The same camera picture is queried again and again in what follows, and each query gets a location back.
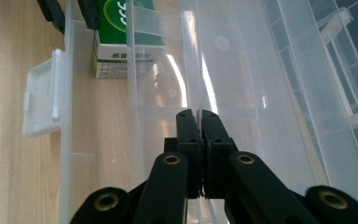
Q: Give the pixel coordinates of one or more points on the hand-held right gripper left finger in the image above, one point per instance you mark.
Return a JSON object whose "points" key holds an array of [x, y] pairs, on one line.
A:
{"points": [[189, 130]]}

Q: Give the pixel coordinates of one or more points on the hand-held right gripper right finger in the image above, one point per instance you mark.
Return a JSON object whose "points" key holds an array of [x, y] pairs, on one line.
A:
{"points": [[214, 137]]}

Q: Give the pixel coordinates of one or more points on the green and white carton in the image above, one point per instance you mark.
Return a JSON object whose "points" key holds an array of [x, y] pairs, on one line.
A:
{"points": [[112, 34]]}

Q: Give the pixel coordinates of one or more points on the clear plastic storage box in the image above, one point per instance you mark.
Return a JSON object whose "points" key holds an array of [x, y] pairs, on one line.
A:
{"points": [[189, 62]]}

